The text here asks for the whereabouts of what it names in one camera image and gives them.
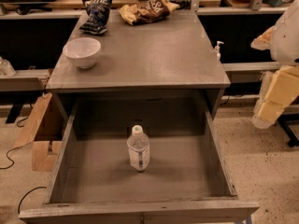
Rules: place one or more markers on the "cardboard box pieces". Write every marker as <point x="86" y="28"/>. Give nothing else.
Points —
<point x="44" y="131"/>

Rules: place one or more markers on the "clear plastic water bottle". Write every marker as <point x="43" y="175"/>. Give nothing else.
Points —
<point x="139" y="149"/>

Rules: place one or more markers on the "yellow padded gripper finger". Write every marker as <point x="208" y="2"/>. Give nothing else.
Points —
<point x="263" y="41"/>
<point x="277" y="92"/>

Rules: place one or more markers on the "clear plastic container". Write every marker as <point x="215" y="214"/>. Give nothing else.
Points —
<point x="6" y="69"/>

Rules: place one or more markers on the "brown yellow chip bag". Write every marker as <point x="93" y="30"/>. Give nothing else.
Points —
<point x="147" y="11"/>

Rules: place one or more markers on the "black stand leg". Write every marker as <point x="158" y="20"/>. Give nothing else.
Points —
<point x="284" y="121"/>

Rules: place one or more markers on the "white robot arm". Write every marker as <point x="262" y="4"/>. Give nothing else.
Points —
<point x="285" y="39"/>

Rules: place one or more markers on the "open grey top drawer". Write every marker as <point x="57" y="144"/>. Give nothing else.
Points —
<point x="185" y="182"/>

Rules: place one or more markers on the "grey wooden cabinet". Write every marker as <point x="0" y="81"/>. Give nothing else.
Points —
<point x="164" y="76"/>

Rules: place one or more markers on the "white pump dispenser bottle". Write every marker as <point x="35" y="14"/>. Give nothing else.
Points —
<point x="218" y="49"/>

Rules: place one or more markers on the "white ceramic bowl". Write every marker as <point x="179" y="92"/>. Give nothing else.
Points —
<point x="82" y="52"/>

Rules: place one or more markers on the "blue chip bag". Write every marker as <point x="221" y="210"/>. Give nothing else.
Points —
<point x="98" y="14"/>

